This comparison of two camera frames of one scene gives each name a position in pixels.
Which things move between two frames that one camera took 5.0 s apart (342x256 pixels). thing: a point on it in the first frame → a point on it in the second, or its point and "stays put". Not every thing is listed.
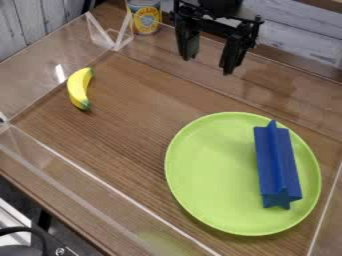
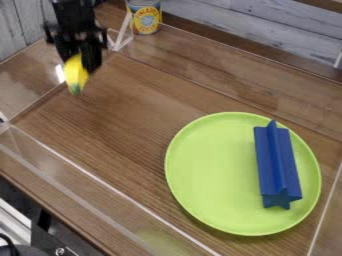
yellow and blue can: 146,14 stays put
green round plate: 212,177 stays put
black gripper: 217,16 → 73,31
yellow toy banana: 77,88 → 75,74
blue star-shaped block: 277,166 stays put
